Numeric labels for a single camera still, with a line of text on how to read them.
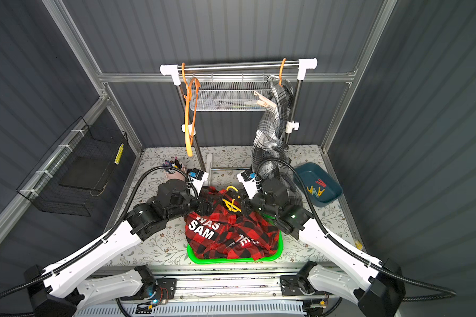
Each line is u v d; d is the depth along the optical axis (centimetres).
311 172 111
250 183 60
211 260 71
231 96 112
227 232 77
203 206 61
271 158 62
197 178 60
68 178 72
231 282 77
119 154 83
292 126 74
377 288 39
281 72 57
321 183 103
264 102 58
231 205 73
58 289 38
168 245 85
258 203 61
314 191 99
